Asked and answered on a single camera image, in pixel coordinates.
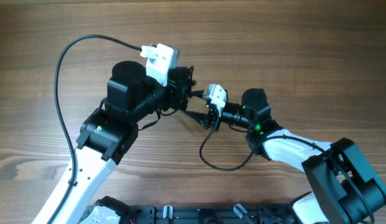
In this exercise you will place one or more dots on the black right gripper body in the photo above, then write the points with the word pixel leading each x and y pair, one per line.
pixel 216 119

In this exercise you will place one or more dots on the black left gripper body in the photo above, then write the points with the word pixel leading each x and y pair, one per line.
pixel 178 83

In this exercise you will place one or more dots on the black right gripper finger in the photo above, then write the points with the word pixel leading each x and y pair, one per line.
pixel 200 118
pixel 198 93

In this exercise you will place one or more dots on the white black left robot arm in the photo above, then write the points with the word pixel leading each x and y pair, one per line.
pixel 109 132

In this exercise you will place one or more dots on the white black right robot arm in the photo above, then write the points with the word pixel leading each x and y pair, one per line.
pixel 344 186

